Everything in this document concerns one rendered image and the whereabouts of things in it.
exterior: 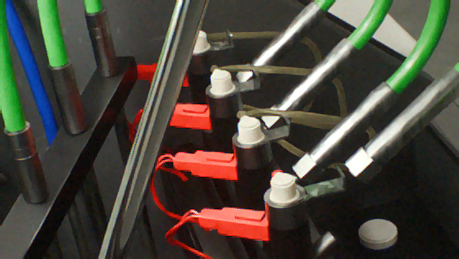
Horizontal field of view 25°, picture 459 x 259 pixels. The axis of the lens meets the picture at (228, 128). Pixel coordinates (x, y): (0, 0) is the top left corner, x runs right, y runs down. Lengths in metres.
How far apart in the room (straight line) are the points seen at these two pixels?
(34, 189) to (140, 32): 0.27
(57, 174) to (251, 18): 0.30
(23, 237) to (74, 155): 0.10
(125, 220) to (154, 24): 0.68
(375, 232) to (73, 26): 0.37
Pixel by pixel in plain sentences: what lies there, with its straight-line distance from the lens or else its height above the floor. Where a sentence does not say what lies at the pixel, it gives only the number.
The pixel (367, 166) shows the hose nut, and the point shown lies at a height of 1.11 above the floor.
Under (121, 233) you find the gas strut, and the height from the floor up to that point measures 1.34.
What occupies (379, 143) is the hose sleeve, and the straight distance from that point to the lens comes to 0.70.
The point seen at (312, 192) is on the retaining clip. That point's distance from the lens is 0.70.
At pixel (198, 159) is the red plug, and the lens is 0.79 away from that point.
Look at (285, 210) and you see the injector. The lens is 0.69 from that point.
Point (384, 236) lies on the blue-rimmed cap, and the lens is 1.07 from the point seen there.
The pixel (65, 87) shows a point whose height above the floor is 1.14.
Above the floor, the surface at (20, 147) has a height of 1.15.
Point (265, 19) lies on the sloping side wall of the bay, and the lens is 0.99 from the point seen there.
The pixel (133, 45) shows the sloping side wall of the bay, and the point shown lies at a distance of 0.96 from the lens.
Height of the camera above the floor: 1.51
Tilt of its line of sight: 31 degrees down
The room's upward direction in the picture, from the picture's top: 9 degrees counter-clockwise
